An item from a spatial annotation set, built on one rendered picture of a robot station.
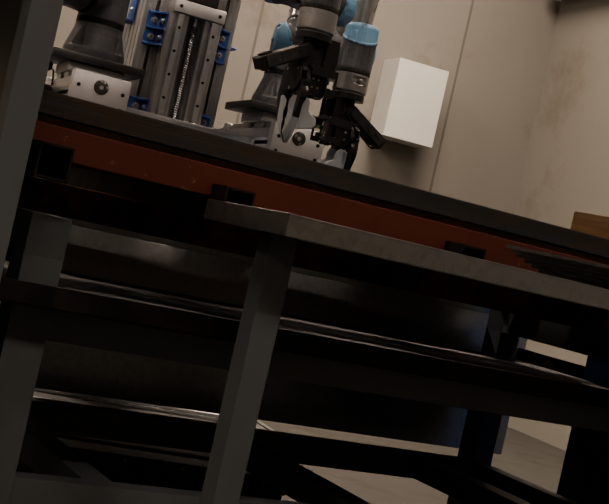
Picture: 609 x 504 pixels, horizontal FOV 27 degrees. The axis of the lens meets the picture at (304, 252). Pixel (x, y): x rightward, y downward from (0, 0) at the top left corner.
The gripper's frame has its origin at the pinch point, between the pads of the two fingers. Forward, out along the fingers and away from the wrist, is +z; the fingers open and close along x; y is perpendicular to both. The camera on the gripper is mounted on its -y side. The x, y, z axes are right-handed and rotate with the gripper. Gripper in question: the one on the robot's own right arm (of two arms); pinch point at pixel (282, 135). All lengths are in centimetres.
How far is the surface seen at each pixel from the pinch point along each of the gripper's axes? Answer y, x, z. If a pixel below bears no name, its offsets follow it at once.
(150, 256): -3, 42, 29
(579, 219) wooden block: 56, -23, 3
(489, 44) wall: 315, 369, -118
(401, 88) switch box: 256, 357, -77
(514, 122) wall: 341, 365, -79
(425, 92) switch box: 270, 355, -79
